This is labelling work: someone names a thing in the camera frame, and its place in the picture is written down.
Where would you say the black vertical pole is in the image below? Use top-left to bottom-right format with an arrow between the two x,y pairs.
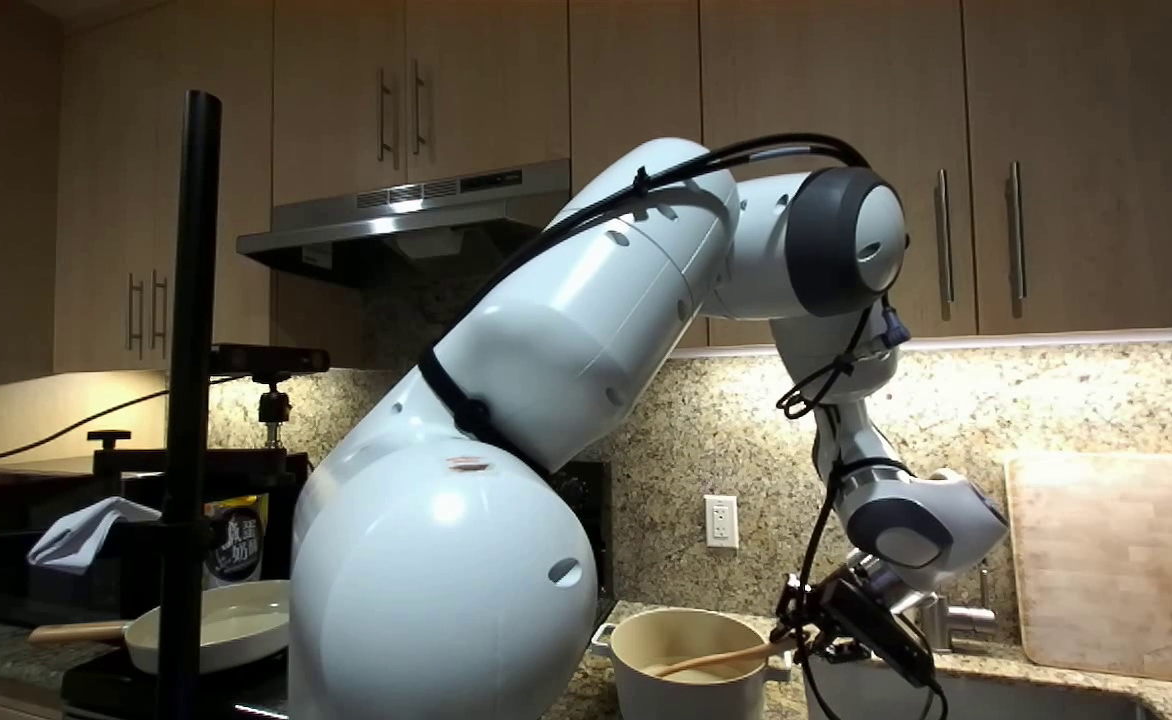
156,87 -> 223,720

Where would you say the black clamp knob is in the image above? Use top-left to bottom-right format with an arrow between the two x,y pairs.
85,424 -> 137,501

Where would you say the light wooden upper cabinet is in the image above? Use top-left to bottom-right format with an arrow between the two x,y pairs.
268,0 -> 577,214
564,0 -> 1172,353
49,0 -> 277,375

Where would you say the steel kitchen sink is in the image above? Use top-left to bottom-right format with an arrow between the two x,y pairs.
809,650 -> 1169,720

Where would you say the steel range hood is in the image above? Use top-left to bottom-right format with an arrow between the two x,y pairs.
234,156 -> 577,291

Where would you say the thin black cable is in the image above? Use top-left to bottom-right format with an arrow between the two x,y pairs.
0,382 -> 174,477

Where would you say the white pan wooden handle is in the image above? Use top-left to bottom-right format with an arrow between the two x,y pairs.
25,575 -> 305,682

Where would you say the wooden spatula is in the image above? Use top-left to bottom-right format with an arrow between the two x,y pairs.
654,637 -> 782,682

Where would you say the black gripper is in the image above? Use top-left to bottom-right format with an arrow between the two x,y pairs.
770,572 -> 886,682

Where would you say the white wall outlet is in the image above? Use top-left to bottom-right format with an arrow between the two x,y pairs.
699,491 -> 742,556

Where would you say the chrome kitchen faucet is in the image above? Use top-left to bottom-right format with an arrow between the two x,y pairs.
921,585 -> 1004,655

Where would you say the black velcro strap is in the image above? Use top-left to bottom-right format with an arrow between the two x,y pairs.
415,350 -> 506,454

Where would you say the wooden cutting board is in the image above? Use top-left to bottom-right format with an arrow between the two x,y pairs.
999,448 -> 1172,694

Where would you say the white blue cloth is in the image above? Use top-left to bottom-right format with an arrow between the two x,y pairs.
25,491 -> 162,580

